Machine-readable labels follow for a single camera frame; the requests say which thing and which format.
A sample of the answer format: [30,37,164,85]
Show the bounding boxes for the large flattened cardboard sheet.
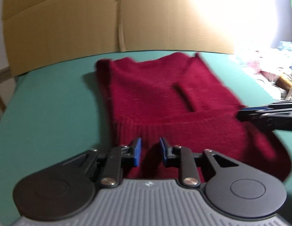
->
[2,0,243,77]

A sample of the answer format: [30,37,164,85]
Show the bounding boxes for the red knit sweater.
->
[95,52,292,183]

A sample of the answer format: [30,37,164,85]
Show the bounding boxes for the wooden stool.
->
[0,67,17,113]

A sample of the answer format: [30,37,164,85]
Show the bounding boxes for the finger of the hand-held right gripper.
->
[240,102,292,111]
[236,109,292,131]

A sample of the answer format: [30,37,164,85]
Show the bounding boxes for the green table cloth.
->
[0,49,292,226]

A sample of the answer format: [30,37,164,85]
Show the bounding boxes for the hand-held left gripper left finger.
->
[62,137,142,189]

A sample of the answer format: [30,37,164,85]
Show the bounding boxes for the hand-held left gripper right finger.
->
[159,137,240,187]

